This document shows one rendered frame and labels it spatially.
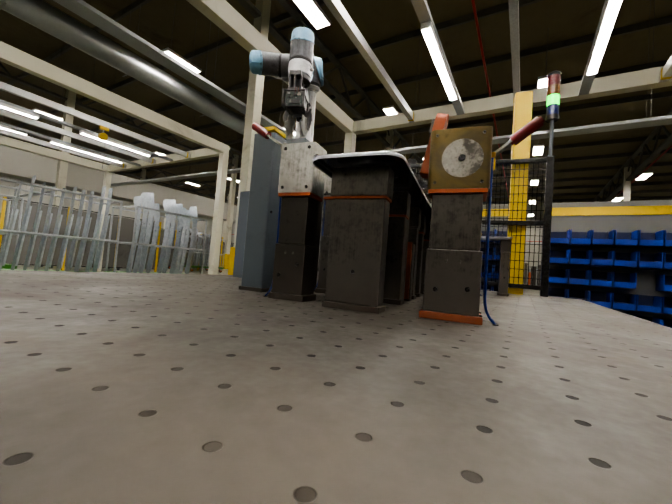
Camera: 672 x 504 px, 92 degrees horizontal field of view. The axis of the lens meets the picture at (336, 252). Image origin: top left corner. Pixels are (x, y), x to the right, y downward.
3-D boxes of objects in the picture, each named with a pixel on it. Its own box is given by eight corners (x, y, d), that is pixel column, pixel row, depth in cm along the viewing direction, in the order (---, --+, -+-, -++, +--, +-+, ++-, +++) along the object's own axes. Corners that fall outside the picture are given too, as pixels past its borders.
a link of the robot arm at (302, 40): (315, 43, 110) (315, 25, 102) (312, 75, 110) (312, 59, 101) (292, 40, 110) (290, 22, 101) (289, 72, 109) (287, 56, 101)
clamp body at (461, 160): (500, 330, 55) (511, 122, 57) (417, 319, 61) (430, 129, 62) (496, 323, 63) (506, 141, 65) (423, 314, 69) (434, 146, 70)
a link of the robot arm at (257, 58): (270, 51, 151) (247, 41, 107) (293, 54, 151) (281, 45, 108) (269, 79, 156) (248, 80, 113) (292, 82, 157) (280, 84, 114)
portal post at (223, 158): (210, 291, 741) (223, 150, 756) (199, 289, 760) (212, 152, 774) (222, 290, 772) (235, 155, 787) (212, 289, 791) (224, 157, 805)
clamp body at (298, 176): (301, 304, 71) (315, 140, 72) (256, 298, 75) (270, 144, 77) (316, 301, 78) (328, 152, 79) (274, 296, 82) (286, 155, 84)
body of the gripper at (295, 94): (280, 107, 100) (283, 69, 100) (287, 120, 108) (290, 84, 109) (304, 107, 99) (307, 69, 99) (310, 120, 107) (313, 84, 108)
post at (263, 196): (261, 292, 87) (275, 131, 89) (238, 289, 90) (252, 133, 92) (276, 291, 94) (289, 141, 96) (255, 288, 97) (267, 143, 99)
